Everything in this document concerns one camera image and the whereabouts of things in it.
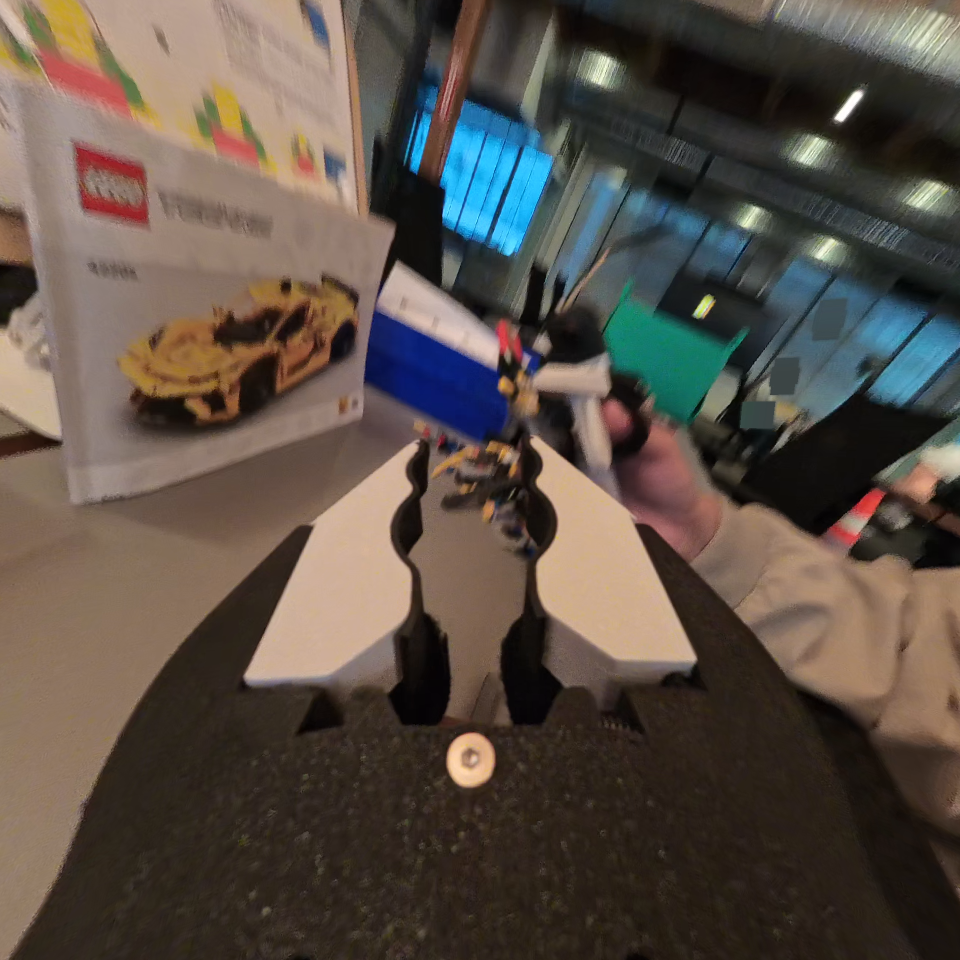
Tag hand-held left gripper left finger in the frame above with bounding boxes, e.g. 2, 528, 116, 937
243, 439, 451, 726

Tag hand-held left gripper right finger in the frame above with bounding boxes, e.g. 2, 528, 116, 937
501, 435, 700, 726

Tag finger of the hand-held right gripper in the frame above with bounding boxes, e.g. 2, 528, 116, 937
534, 354, 614, 396

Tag small black red-pin brick assembly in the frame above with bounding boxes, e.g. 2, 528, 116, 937
495, 318, 545, 451

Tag pile of building bricks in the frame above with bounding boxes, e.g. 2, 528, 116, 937
416, 420, 543, 560

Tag person's right forearm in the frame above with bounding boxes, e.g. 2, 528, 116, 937
688, 501, 960, 826

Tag grey desk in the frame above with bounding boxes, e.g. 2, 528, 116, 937
0, 390, 541, 939

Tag person's right hand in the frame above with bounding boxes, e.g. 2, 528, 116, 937
602, 399, 726, 561

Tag green plastic bin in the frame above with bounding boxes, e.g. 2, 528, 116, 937
603, 281, 751, 426

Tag white paper sheets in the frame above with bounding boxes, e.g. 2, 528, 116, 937
377, 262, 526, 357

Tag blue plastic bin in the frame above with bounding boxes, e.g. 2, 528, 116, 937
365, 262, 543, 445

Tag orange traffic cone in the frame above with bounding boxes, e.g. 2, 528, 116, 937
823, 487, 888, 550

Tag white instruction booklet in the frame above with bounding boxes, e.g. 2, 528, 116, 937
18, 97, 397, 505

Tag instruction poster board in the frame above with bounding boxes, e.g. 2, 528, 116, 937
0, 0, 370, 219

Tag wooden post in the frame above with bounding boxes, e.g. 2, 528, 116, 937
422, 0, 494, 183

